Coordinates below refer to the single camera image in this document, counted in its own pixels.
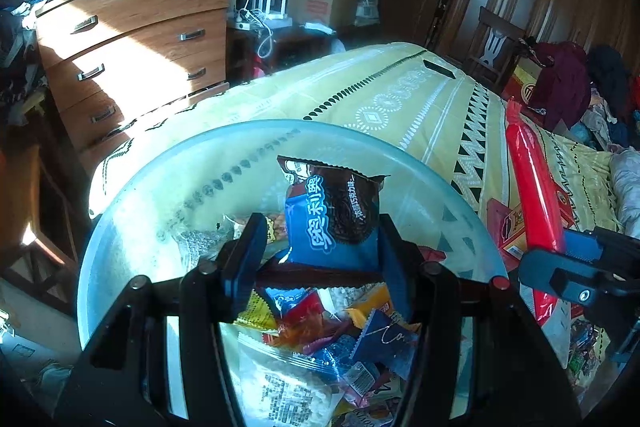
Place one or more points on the red and gold carton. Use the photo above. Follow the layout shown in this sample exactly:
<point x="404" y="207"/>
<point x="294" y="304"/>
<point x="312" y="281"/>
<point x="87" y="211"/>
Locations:
<point x="515" y="227"/>

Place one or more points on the pile of clothes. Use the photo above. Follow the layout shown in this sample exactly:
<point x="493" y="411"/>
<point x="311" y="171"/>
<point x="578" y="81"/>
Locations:
<point x="600" y="122"/>

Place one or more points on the long red packet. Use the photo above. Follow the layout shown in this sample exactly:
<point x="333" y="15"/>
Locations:
<point x="532" y="187"/>

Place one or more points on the clear sesame snack packet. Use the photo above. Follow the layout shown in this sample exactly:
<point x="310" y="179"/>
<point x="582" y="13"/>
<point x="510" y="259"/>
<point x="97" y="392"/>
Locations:
<point x="200" y="242"/>

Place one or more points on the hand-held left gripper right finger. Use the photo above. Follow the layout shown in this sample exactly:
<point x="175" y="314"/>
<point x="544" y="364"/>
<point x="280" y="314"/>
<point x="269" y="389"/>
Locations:
<point x="395" y="267"/>

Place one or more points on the yellow snack packet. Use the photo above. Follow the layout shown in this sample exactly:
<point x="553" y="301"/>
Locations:
<point x="257" y="314"/>

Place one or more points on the red paper bag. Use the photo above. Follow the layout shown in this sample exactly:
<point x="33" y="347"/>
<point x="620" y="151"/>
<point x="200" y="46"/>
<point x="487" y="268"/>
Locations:
<point x="636" y="92"/>

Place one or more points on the white floral quilt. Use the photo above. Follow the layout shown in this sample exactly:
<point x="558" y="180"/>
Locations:
<point x="625" y="187"/>

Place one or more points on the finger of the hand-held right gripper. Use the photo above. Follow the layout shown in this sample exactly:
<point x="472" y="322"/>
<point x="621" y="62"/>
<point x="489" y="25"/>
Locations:
<point x="590" y="243"/>
<point x="560" y="277"/>

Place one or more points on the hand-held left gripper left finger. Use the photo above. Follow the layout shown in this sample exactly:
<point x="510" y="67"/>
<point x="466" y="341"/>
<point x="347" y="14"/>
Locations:
<point x="245" y="267"/>

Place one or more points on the wooden dresser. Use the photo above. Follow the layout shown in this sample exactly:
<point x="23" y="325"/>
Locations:
<point x="135" y="37"/>

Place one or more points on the clear white puffed balls packet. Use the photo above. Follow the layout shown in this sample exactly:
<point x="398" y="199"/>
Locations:
<point x="285" y="387"/>

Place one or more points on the white router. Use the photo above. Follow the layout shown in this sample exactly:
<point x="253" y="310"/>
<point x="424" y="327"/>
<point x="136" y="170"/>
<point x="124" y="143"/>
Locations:
<point x="275" y="17"/>

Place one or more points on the dark blue chocolate packet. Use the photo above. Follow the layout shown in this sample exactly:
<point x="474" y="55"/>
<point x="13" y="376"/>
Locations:
<point x="387" y="342"/>

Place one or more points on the brown and blue cookie packet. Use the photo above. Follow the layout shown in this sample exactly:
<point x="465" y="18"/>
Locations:
<point x="330" y="217"/>

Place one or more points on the dark red flat box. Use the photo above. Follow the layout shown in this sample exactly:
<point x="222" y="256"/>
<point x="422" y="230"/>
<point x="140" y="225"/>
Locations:
<point x="497" y="217"/>

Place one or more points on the small red packet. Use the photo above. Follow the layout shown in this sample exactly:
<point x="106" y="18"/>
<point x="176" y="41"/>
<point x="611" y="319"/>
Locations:
<point x="305" y="307"/>

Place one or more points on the maroon garment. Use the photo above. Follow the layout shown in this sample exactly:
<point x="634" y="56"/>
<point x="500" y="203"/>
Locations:
<point x="562" y="82"/>

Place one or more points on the white power strip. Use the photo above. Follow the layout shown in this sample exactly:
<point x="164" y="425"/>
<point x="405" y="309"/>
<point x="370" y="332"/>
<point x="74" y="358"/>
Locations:
<point x="245" y="19"/>

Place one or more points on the wooden stool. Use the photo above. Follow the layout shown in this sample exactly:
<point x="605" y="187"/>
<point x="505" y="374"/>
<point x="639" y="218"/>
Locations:
<point x="30" y="187"/>

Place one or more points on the red and gold gift box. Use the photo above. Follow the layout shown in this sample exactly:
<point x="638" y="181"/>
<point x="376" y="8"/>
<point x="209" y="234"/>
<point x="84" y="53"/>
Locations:
<point x="520" y="89"/>

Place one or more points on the large clear bowl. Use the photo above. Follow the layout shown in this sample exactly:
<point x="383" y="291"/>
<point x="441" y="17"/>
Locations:
<point x="165" y="187"/>

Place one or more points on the dark side table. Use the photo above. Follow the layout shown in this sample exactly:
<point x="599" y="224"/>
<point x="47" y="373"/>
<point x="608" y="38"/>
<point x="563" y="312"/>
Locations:
<point x="300" y="42"/>

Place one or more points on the orange snack packet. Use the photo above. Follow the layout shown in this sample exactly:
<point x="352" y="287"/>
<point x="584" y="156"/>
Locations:
<point x="372" y="304"/>

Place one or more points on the blue brown barcode packet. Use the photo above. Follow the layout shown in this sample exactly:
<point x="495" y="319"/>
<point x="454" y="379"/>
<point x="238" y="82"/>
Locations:
<point x="340" y="349"/>

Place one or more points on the cardboard box with red print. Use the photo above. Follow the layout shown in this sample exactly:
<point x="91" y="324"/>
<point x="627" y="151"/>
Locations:
<point x="320" y="4"/>

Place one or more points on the pile of mixed snack packets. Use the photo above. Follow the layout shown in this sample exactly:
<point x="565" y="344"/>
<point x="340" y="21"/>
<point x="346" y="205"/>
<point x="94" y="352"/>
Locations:
<point x="585" y="347"/>

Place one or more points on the black garment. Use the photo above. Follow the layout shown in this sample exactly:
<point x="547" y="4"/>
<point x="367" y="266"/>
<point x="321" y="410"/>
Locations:
<point x="607" y="72"/>

